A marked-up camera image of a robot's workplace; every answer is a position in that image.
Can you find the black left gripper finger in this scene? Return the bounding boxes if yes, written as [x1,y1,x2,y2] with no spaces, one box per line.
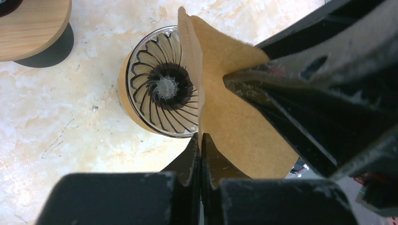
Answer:
[256,0,383,60]
[223,0,398,180]

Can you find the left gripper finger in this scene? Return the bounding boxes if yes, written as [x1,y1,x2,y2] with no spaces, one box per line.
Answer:
[37,134,200,225]
[201,133,357,225]

